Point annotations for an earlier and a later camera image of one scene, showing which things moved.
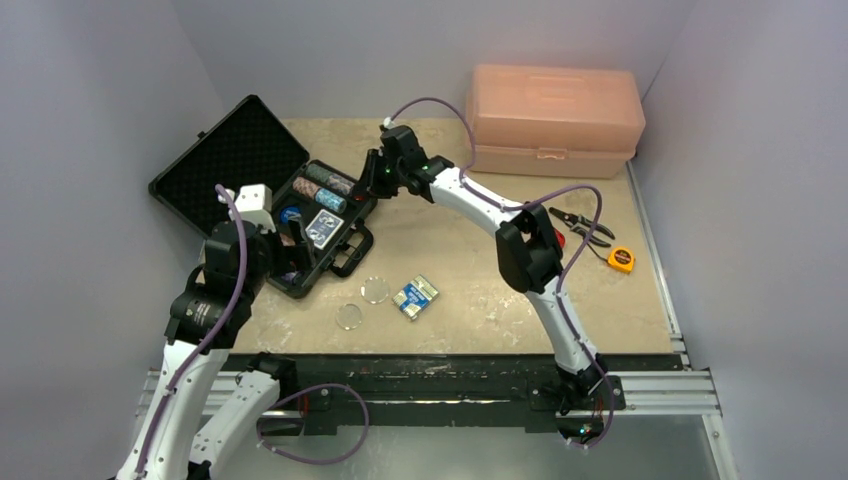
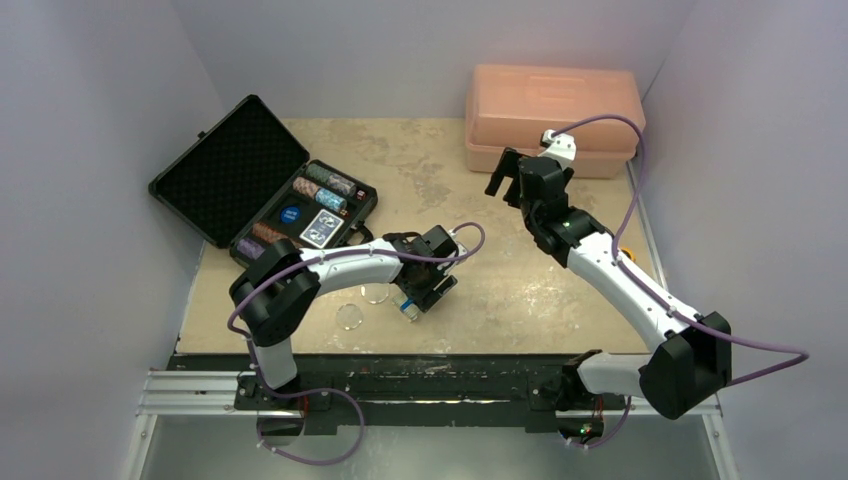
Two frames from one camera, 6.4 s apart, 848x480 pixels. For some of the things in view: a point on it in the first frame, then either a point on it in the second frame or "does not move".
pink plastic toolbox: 555,121 does not move
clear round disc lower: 348,317 does not move
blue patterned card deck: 323,227 does not move
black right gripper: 370,176 to 512,179
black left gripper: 290,258 to 424,298
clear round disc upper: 375,290 does not move
